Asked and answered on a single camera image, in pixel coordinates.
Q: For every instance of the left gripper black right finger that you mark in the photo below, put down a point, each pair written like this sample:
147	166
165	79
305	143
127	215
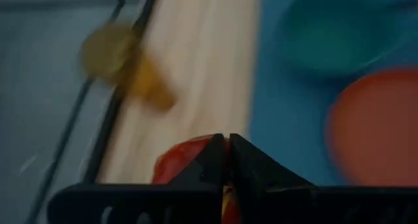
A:
294	204

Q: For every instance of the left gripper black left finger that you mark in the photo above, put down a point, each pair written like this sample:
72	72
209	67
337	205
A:
130	204

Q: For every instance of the red apple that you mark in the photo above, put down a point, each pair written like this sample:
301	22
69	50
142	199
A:
176	165

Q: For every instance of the orange plate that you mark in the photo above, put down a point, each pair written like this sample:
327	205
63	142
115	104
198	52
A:
375	129

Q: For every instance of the teal bowl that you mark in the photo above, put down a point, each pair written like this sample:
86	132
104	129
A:
336	38

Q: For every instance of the blue placemat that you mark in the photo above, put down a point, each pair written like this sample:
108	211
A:
277	119

